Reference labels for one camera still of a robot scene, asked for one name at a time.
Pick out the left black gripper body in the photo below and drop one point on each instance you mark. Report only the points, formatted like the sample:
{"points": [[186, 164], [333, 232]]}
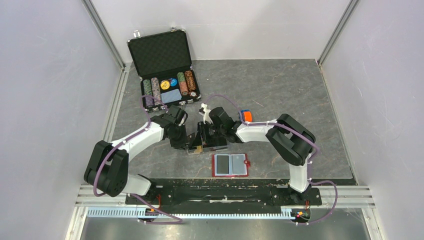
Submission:
{"points": [[178, 140]]}

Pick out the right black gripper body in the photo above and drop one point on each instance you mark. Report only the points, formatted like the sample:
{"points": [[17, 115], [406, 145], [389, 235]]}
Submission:
{"points": [[212, 132]]}

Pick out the clear box with black cards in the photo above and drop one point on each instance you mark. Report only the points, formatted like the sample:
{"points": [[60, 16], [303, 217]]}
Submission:
{"points": [[213, 144]]}

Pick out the red leather card holder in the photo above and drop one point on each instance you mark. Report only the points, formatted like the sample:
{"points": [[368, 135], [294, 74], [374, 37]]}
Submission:
{"points": [[230, 175]]}

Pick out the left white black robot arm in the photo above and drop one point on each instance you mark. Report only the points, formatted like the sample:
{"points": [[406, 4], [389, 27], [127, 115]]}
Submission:
{"points": [[108, 167]]}

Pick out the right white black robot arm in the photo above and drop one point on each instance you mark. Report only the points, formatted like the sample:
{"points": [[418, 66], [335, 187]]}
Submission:
{"points": [[293, 142]]}

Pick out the blue card deck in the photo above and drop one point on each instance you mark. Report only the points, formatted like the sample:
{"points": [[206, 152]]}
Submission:
{"points": [[171, 96]]}

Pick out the blue orange tape dispenser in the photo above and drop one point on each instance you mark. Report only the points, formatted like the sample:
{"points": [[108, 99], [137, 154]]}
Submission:
{"points": [[245, 115]]}

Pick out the yellow poker chip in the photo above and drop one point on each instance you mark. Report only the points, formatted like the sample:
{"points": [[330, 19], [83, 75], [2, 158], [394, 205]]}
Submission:
{"points": [[165, 84]]}

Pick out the blue poker chip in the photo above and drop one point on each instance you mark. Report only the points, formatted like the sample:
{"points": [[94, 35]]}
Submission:
{"points": [[173, 82]]}

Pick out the black poker chip case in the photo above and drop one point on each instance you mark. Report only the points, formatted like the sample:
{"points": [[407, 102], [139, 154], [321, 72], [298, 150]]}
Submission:
{"points": [[163, 56]]}

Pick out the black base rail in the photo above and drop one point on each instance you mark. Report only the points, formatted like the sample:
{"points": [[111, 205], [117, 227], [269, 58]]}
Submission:
{"points": [[228, 196]]}

